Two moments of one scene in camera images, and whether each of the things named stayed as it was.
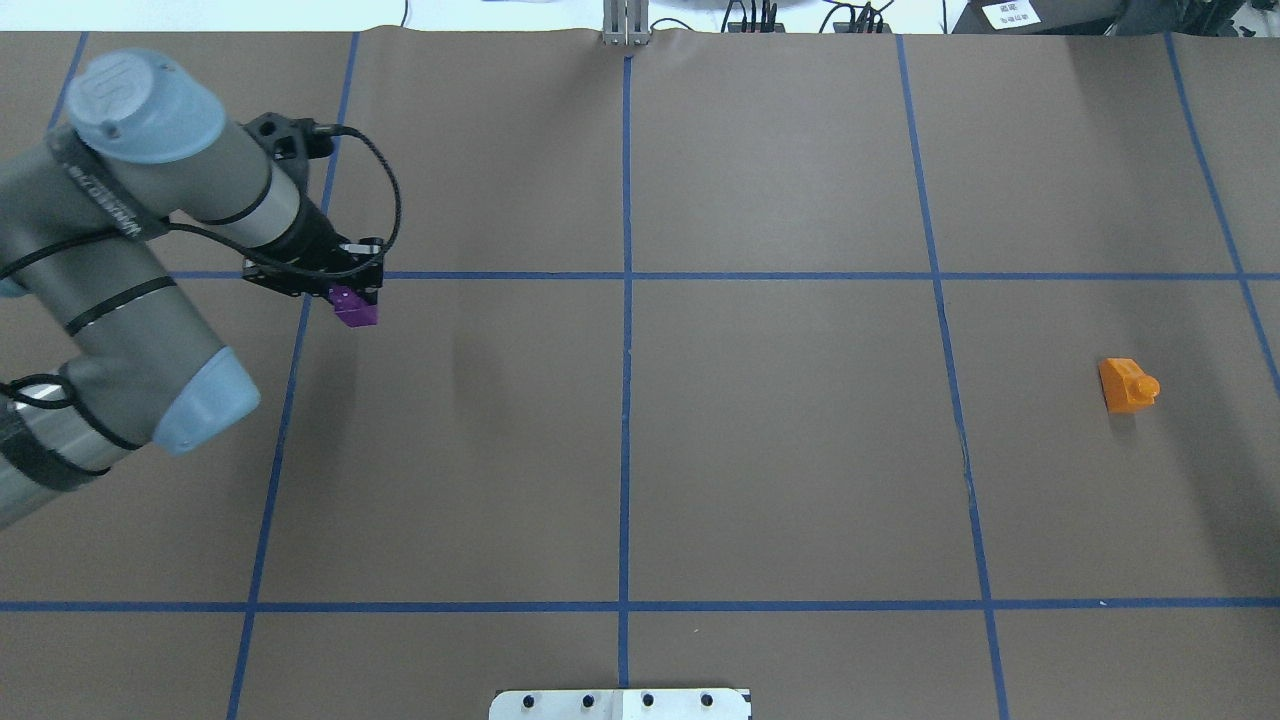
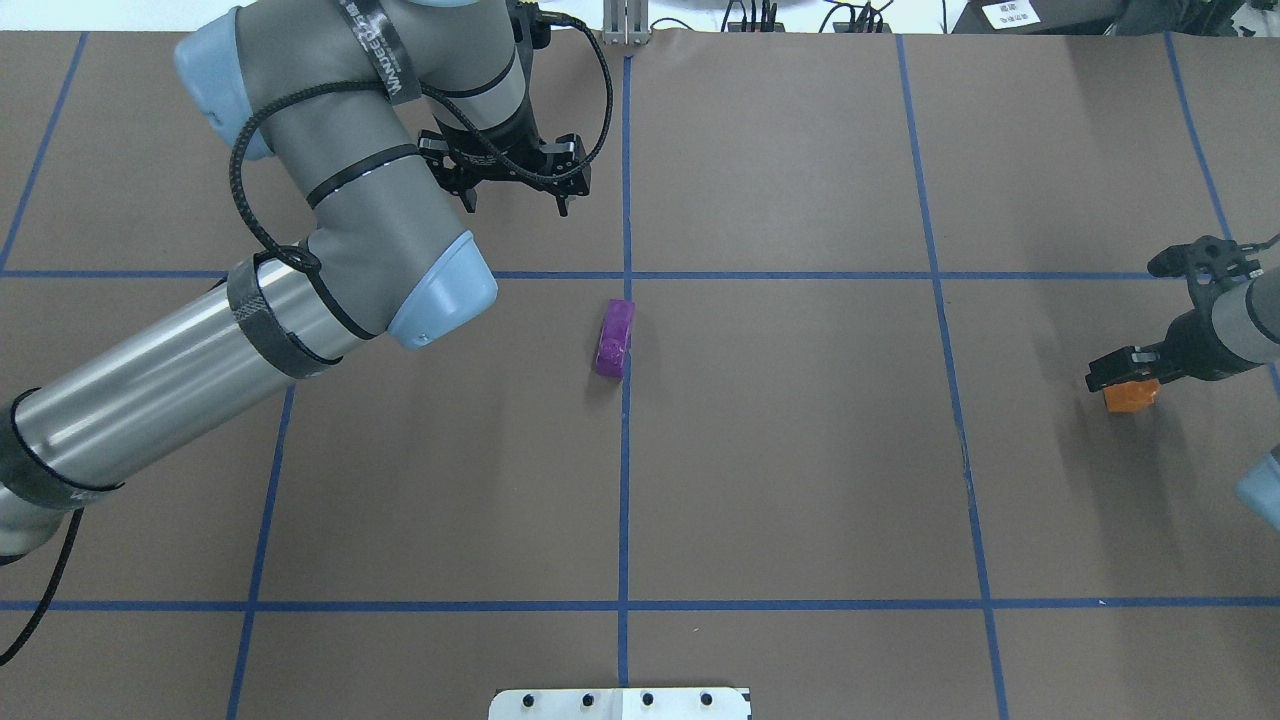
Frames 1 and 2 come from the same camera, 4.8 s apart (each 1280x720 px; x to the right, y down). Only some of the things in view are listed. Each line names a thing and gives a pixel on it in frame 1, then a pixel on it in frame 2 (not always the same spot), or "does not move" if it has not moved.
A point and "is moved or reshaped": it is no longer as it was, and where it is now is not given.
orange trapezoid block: (1126, 386) does not move
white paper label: (1010, 15) does not move
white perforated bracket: (619, 704) does not move
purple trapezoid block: (351, 307) is moved or reshaped
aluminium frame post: (626, 22) does not move
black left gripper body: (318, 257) → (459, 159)
